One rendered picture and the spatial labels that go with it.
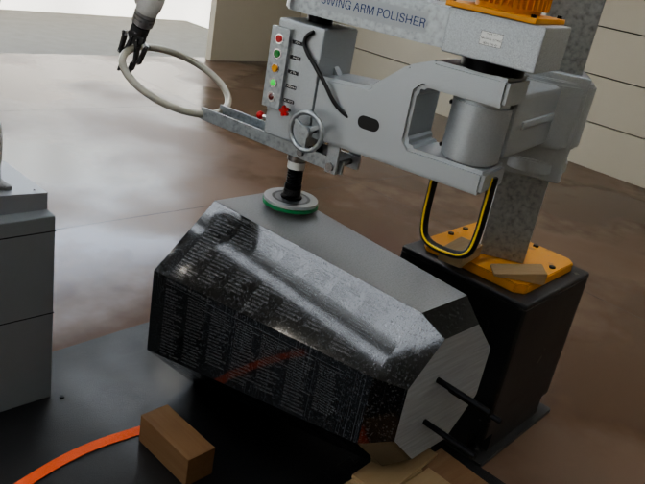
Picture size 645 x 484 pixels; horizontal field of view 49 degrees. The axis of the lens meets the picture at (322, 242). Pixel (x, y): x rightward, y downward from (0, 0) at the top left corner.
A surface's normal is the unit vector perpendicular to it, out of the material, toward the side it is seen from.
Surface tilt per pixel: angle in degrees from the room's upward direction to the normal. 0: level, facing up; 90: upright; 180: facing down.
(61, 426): 0
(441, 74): 90
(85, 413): 0
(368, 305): 45
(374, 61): 90
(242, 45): 90
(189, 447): 0
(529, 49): 90
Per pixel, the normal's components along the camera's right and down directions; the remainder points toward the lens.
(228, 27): 0.68, 0.39
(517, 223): -0.22, 0.35
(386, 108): -0.56, 0.24
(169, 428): 0.17, -0.91
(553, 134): 0.07, 0.40
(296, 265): -0.35, -0.51
